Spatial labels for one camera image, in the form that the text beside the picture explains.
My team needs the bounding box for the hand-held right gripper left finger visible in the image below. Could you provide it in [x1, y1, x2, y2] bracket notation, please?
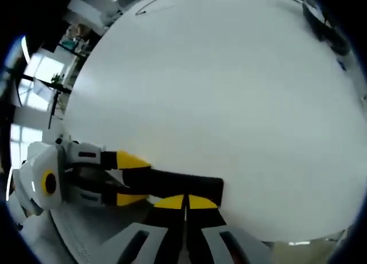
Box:
[97, 194, 188, 264]

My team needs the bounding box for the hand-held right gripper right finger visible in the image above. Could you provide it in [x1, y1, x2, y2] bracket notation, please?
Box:
[186, 194, 276, 264]

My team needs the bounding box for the black remote control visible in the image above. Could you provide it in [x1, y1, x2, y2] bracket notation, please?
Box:
[122, 168, 224, 210]

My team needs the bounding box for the black stand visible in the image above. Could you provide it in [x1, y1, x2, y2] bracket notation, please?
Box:
[17, 72, 73, 130]

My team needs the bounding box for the potted green plant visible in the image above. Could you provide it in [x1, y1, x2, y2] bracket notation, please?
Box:
[301, 0, 352, 56]

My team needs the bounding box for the dark cable with plug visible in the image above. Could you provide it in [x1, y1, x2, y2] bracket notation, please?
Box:
[134, 0, 176, 16]

